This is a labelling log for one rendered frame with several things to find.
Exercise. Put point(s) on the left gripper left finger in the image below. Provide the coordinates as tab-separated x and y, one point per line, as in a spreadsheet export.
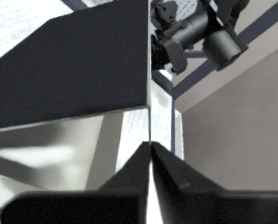
123	199

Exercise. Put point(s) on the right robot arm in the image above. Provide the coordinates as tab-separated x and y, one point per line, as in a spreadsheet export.
222	46

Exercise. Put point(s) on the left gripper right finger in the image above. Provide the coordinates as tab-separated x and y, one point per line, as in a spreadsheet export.
185	196

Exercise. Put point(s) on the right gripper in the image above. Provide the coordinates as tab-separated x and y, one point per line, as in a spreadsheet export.
159	58

